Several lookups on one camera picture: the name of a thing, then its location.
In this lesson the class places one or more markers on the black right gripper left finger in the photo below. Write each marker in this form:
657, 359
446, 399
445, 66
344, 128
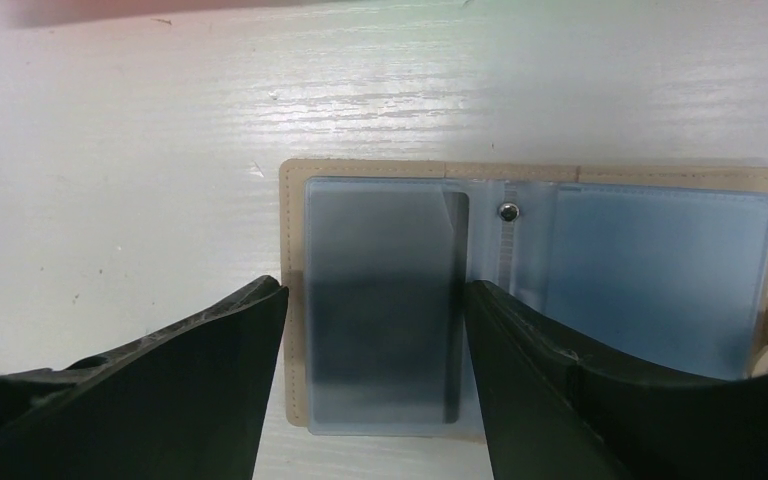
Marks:
185, 402

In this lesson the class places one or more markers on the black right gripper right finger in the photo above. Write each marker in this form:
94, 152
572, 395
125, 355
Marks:
557, 404

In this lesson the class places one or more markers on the beige card holder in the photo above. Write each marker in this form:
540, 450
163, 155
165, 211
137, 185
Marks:
666, 263

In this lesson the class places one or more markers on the left red bin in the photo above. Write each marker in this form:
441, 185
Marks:
44, 13

